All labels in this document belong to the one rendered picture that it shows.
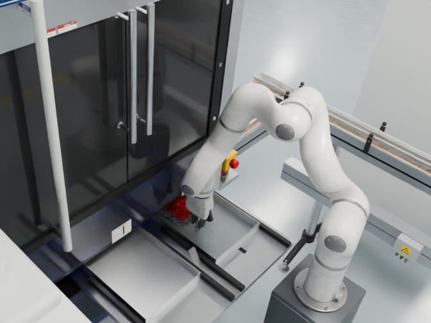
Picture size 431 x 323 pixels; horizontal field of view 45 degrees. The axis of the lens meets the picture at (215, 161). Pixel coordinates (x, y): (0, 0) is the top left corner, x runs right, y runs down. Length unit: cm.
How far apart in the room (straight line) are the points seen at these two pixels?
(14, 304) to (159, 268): 98
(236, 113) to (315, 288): 69
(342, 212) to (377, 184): 182
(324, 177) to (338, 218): 14
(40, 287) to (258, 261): 112
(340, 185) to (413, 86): 154
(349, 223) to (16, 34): 103
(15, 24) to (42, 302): 57
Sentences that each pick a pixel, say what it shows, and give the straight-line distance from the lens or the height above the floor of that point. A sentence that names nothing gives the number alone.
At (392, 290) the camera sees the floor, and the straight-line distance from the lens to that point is 323.
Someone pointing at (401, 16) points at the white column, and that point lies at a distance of 297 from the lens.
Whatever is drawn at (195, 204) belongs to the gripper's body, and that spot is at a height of 105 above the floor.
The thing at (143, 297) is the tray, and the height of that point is 88.
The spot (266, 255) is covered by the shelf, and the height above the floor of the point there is 88.
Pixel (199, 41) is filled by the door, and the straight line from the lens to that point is 166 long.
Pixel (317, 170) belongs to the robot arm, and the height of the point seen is 141.
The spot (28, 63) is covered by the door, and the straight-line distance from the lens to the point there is 126.
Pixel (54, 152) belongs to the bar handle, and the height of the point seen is 155.
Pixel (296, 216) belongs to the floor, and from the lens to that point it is 343.
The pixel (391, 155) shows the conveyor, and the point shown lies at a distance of 254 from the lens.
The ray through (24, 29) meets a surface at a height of 184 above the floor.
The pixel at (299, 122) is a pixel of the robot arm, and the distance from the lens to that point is 143.
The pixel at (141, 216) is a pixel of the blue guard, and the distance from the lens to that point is 186.
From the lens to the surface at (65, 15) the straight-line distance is 126.
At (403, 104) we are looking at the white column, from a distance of 312.
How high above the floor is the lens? 237
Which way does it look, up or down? 40 degrees down
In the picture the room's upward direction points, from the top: 7 degrees clockwise
